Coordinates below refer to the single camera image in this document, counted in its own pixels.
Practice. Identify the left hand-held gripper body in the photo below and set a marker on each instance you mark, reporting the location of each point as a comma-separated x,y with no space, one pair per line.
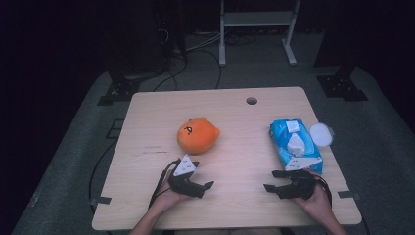
186,184

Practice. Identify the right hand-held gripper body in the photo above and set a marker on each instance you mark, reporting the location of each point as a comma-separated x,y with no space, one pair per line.
298,186

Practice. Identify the orange plush toy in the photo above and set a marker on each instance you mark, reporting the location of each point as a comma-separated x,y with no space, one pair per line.
197,135

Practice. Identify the white wet wipe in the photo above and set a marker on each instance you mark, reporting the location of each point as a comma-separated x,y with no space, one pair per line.
296,145

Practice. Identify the blue wet wipes pack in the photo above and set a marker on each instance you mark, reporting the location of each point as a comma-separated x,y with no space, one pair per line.
279,137

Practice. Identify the person's left hand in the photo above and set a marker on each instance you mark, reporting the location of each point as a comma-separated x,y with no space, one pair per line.
166,196

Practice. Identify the person's right hand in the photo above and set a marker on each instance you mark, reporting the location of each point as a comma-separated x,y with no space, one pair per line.
314,204

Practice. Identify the black tape strip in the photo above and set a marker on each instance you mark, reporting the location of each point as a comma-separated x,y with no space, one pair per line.
101,200
348,195

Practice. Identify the white round dish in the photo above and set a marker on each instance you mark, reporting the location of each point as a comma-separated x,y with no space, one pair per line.
321,134

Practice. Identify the black stand base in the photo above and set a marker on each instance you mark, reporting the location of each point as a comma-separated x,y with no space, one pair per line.
122,88
341,86

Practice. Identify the white metal stand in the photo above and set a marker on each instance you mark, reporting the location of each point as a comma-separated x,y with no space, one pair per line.
256,19

